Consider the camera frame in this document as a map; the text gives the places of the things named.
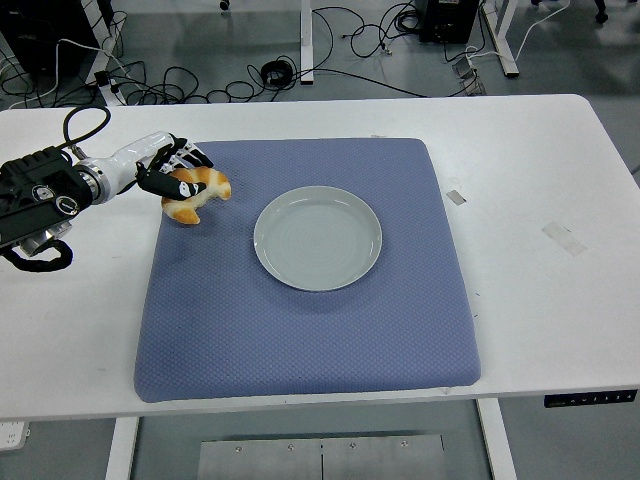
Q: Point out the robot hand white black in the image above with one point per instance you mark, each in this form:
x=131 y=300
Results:
x=135 y=155

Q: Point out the croissant bread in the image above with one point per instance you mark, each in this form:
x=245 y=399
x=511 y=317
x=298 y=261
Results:
x=215 y=182

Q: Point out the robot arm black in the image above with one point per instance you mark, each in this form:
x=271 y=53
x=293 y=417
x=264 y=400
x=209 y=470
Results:
x=25 y=217

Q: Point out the white background desk leg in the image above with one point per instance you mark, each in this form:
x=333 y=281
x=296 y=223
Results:
x=102 y=55
x=306 y=40
x=505 y=45

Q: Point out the black cabinet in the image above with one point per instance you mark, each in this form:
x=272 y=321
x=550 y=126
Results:
x=35 y=35

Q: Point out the blue quilted mat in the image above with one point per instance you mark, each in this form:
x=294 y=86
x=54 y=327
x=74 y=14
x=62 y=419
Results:
x=225 y=325

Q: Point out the grey round plate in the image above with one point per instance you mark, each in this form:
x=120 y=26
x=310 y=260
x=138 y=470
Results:
x=320 y=240

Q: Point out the white table leg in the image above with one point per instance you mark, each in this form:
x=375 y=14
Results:
x=497 y=445
x=120 y=450

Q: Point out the white power strip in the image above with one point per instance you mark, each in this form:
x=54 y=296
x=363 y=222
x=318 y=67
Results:
x=12 y=435

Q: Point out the small grey tape piece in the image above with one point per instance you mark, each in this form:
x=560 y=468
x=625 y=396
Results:
x=456 y=196

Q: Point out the grey foot pedal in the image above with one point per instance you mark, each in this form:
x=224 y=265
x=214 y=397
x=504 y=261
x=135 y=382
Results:
x=463 y=69
x=474 y=86

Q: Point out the black computer tower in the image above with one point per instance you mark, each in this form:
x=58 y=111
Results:
x=450 y=20

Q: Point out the grey metal plate with screws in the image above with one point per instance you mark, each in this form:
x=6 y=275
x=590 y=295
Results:
x=320 y=460

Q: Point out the large grey tape piece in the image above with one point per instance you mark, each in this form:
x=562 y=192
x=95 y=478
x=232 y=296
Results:
x=564 y=239

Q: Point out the black desk control panel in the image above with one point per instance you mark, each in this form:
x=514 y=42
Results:
x=590 y=399

